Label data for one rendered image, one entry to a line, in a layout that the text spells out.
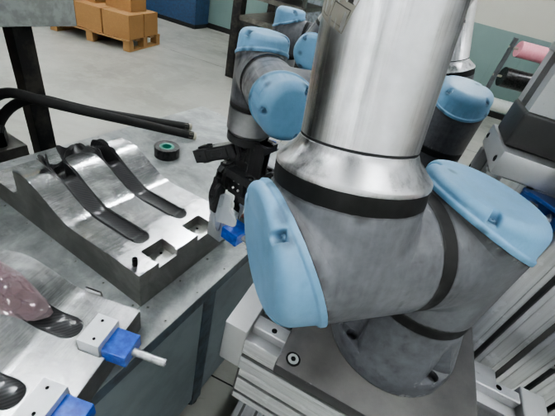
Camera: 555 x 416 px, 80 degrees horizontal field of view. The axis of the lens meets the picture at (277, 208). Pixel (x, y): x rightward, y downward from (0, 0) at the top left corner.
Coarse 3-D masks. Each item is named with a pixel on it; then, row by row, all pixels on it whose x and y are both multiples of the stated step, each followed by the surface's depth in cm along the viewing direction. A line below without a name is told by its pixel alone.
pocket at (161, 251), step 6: (162, 240) 68; (150, 246) 65; (156, 246) 67; (162, 246) 69; (168, 246) 67; (144, 252) 64; (150, 252) 66; (156, 252) 68; (162, 252) 68; (168, 252) 68; (174, 252) 67; (156, 258) 66; (162, 258) 67; (168, 258) 65; (162, 264) 64
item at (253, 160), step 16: (240, 144) 53; (256, 144) 53; (272, 144) 54; (224, 160) 59; (240, 160) 57; (256, 160) 54; (224, 176) 58; (240, 176) 55; (256, 176) 55; (272, 176) 60; (240, 192) 57
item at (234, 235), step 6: (234, 210) 68; (210, 216) 66; (210, 222) 67; (240, 222) 68; (210, 228) 68; (222, 228) 66; (228, 228) 66; (234, 228) 66; (240, 228) 67; (210, 234) 69; (216, 234) 67; (222, 234) 67; (228, 234) 66; (234, 234) 65; (240, 234) 65; (228, 240) 66; (234, 240) 65; (240, 240) 66; (234, 246) 66
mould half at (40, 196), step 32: (96, 160) 77; (128, 160) 82; (0, 192) 77; (32, 192) 67; (64, 192) 69; (96, 192) 73; (128, 192) 77; (160, 192) 80; (64, 224) 66; (96, 224) 68; (160, 224) 71; (96, 256) 65; (128, 256) 62; (192, 256) 73; (128, 288) 63; (160, 288) 67
